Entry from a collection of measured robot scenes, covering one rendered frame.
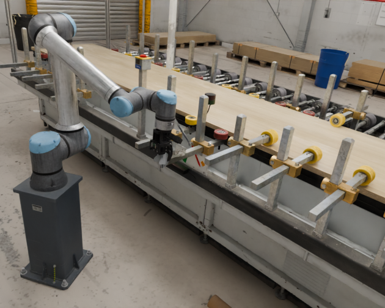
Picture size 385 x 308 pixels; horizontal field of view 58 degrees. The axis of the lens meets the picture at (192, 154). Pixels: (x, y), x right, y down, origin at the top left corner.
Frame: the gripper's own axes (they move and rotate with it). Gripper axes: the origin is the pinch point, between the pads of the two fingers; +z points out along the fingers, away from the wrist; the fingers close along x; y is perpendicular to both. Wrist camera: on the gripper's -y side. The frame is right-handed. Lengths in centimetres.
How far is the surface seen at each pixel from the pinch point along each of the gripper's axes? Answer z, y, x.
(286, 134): -28, -26, 46
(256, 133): -10, -58, 12
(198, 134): -9.9, -26.6, -3.6
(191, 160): 7.1, -26.6, -6.3
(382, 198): -8, -48, 86
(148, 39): 42, -490, -625
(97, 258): 83, 11, -42
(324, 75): 36, -572, -176
